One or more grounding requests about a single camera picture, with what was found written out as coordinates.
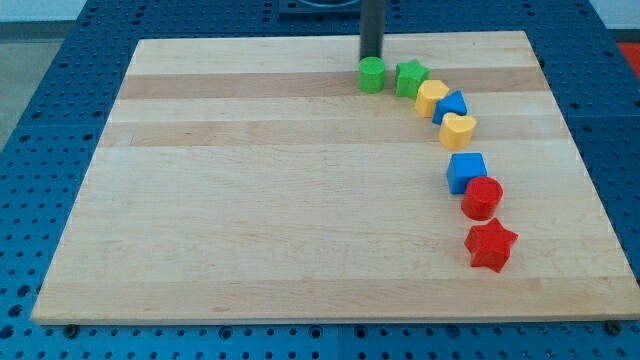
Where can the yellow pentagon block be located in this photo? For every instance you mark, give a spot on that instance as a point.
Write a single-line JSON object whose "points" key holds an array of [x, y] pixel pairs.
{"points": [[429, 93]]}

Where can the red star block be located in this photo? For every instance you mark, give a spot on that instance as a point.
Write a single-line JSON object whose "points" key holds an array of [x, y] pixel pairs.
{"points": [[490, 245]]}

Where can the blue cube block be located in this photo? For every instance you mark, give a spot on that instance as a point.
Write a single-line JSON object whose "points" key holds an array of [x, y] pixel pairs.
{"points": [[462, 168]]}

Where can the green star block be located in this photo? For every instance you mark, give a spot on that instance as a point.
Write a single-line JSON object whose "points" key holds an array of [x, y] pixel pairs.
{"points": [[408, 78]]}

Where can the green cylinder block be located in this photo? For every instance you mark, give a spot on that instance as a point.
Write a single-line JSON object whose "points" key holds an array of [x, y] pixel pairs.
{"points": [[371, 76]]}

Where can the light wooden board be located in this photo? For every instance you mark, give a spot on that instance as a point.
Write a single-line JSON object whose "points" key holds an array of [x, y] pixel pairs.
{"points": [[249, 180]]}

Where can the blue triangle block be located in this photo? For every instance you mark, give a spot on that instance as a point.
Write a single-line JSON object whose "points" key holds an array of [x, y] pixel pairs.
{"points": [[452, 103]]}

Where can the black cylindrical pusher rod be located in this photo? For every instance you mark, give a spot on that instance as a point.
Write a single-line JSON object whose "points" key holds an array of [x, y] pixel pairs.
{"points": [[372, 28]]}

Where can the yellow heart block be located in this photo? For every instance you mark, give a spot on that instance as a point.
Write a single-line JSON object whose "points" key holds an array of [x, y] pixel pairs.
{"points": [[456, 131]]}

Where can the red cylinder block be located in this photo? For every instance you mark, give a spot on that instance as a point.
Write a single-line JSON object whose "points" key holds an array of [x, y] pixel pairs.
{"points": [[482, 197]]}

